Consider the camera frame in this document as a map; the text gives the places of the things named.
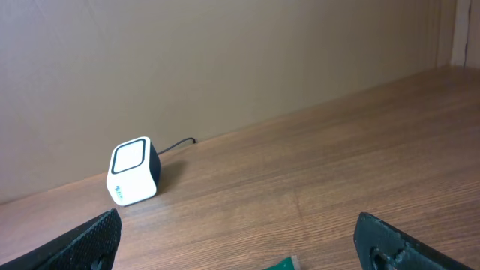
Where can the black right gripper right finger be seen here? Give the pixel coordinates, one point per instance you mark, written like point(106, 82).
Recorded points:
point(382, 246)

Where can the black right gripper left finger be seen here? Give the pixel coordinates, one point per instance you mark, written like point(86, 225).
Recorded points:
point(90, 246)

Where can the green 3M gloves packet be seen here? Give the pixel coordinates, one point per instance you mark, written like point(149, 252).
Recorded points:
point(289, 263)

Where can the white barcode scanner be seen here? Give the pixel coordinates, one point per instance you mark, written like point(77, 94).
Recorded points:
point(134, 172)

